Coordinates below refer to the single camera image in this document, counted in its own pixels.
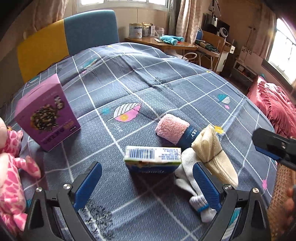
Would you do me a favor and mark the cream cloth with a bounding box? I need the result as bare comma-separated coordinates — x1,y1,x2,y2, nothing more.
191,125,238,188

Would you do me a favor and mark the green blue tissue pack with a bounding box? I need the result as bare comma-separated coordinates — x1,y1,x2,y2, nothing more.
123,146,182,174

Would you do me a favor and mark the white sock blue stripe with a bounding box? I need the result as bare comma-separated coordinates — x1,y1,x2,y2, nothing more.
174,148,217,223

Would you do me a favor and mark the pink towel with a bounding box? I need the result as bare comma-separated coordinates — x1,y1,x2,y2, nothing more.
155,114,200,150

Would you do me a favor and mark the person's hand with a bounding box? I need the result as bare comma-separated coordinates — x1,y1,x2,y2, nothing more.
284,187,295,225

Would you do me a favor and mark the red ruffled blanket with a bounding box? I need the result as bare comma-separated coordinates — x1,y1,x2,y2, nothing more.
247,76,296,138

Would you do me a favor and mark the pink giraffe plush toy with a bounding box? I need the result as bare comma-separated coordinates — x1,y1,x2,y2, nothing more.
0,120,41,235

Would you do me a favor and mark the purple cardboard box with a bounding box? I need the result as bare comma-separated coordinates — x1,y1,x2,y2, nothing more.
15,74,81,152

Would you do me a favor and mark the grey checked bed sheet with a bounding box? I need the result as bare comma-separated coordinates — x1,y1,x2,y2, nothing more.
1,43,276,240

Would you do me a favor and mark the white desk fan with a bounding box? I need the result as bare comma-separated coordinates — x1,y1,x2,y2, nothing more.
218,27,228,39

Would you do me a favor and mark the wooden desk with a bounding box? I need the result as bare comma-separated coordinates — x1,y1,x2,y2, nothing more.
125,37,198,51

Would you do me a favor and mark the teal plush on desk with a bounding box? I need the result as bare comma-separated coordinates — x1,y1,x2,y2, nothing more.
159,35,185,46

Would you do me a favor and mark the beige curtain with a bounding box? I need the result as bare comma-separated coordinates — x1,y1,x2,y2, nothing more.
168,0,203,44

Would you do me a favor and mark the yellow blue grey headboard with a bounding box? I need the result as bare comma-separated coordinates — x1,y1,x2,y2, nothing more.
16,9,119,83

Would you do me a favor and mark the milk powder can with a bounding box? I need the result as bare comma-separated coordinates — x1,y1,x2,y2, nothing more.
129,23,142,39

